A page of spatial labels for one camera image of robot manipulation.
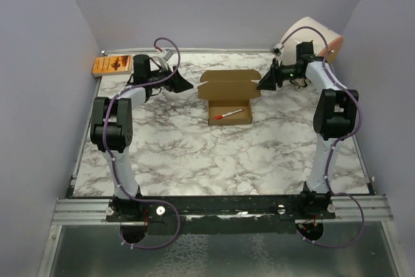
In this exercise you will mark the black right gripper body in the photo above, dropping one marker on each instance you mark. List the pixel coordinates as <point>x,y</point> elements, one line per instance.
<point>287,72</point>

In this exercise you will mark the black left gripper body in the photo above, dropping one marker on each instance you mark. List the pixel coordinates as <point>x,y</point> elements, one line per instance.
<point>165,83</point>

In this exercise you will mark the brown cardboard box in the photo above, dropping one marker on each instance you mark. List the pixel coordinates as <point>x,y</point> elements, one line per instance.
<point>229,90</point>

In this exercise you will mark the red capped white marker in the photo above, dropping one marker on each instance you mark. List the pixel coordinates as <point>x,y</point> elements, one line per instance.
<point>228,114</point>

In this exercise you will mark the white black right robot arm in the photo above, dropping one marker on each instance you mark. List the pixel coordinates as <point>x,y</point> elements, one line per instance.
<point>334,120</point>

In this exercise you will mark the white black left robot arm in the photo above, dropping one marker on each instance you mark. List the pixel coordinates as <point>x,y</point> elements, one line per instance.
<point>111,128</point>

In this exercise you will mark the large white cylindrical roll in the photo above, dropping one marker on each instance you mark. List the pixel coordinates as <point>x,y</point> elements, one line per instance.
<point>333,39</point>

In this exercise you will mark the orange paperback book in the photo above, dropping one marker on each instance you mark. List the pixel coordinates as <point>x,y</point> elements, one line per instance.
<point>112,65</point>

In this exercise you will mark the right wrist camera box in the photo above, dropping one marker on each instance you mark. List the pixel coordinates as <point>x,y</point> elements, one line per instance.
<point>277,49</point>

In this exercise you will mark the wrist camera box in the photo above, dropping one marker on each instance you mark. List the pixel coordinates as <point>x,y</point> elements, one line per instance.
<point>277,49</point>
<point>164,56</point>

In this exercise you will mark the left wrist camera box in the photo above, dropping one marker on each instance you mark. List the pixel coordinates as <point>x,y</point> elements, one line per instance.
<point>164,56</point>

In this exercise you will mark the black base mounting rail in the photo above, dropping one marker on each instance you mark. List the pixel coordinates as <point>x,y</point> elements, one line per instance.
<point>212,215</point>

